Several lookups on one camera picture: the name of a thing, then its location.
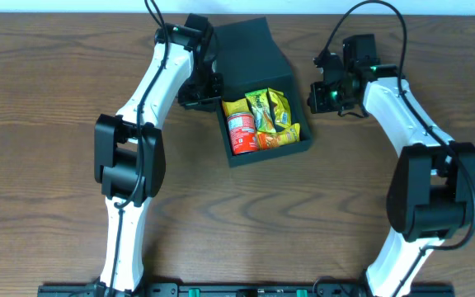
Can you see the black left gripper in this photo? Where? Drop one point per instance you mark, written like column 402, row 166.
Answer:
column 198, row 96

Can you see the green yellow snack packet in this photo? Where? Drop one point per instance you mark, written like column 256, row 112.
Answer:
column 260, row 108

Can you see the black open gift box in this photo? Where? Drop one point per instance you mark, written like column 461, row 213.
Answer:
column 249, row 60

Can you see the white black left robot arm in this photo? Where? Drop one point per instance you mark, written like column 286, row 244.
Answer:
column 129, row 158

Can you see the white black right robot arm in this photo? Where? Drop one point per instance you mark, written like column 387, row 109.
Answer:
column 430, row 203

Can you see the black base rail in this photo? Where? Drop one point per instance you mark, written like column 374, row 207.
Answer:
column 322, row 288

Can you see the red cylindrical can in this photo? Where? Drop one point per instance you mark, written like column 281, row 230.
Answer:
column 242, row 131

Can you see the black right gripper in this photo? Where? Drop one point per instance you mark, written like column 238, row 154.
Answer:
column 322, row 99

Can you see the yellow orange biscuit packet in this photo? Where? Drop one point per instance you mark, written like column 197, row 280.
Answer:
column 289, row 135

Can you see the small yellow snack packet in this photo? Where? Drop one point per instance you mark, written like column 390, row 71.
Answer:
column 234, row 107

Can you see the plain yellow snack packet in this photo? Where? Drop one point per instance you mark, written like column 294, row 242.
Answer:
column 281, row 108

